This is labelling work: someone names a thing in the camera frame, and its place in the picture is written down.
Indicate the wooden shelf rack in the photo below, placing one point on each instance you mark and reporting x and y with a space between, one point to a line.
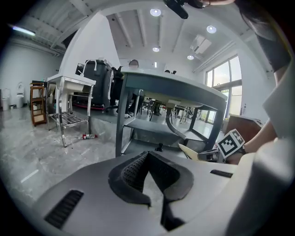
38 101

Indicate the white toilet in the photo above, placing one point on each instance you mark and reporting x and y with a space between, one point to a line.
20 94

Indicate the white plastic bin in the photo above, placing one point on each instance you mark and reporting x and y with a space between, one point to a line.
5 101

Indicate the large black equipment case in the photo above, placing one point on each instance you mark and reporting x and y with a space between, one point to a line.
96 80

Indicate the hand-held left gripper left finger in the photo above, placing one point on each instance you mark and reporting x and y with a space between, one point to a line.
92 196

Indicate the fluorescent tube light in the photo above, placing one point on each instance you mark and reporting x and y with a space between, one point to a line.
23 30

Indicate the stainless steel sink stand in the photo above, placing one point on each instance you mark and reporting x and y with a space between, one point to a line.
61 115

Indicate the large glass window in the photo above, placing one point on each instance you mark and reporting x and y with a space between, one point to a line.
221 73

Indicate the brown wooden sink cabinet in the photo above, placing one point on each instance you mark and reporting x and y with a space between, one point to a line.
242 124

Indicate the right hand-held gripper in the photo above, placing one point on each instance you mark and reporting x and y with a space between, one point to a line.
230 144

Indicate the person's black printed shirt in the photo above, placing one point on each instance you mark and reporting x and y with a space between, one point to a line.
265 34

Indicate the black head-worn camera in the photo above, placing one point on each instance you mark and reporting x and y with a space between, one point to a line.
177 9

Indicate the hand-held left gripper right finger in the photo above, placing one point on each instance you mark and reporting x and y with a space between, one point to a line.
202 196

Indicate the ceiling air conditioner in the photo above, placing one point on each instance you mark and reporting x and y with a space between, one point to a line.
200 43

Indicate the person's right forearm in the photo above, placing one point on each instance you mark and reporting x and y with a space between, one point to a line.
258 140

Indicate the round ceiling light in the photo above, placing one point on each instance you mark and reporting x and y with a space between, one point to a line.
155 12
211 29
155 49
190 57

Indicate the grey two-tier table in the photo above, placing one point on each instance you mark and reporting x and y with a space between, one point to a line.
161 85

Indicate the red label plastic bottle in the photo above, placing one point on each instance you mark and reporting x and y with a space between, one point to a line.
88 136

